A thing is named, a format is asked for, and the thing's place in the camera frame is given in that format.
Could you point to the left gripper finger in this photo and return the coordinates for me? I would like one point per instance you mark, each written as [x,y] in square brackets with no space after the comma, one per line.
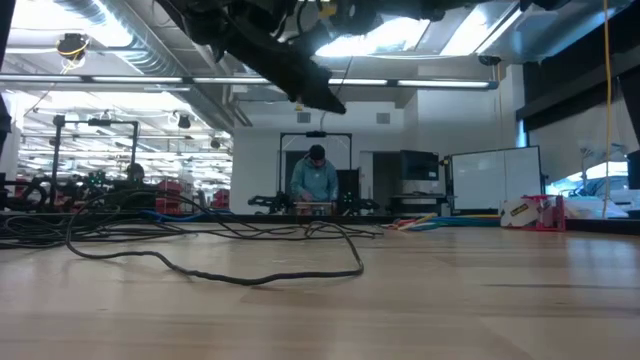
[300,75]

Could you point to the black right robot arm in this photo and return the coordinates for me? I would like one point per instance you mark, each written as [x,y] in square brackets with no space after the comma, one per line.
[545,4]

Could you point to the person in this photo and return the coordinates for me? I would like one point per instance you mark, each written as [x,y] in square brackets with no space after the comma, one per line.
[315,180]
[135,172]

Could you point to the long ceiling light bar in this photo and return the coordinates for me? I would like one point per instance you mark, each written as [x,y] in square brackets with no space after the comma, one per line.
[135,79]

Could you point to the red storage bins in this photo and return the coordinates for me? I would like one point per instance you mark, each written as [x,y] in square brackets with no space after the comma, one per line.
[221,198]
[167,192]

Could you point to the black equipment cart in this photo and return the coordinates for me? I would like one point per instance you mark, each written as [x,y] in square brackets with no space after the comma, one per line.
[419,167]

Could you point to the white whiteboard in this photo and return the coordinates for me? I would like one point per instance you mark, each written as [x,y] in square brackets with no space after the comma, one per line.
[495,177]

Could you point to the red tape dispenser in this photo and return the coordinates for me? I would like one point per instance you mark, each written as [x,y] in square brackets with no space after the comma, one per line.
[530,212]

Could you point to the black gantry frame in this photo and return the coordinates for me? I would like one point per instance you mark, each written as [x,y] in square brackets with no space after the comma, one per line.
[316,134]
[57,160]

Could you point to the silver ventilation duct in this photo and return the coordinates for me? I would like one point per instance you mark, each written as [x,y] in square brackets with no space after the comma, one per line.
[150,45]

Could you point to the black frame brace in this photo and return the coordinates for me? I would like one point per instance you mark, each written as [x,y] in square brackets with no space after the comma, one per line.
[4,30]
[632,110]

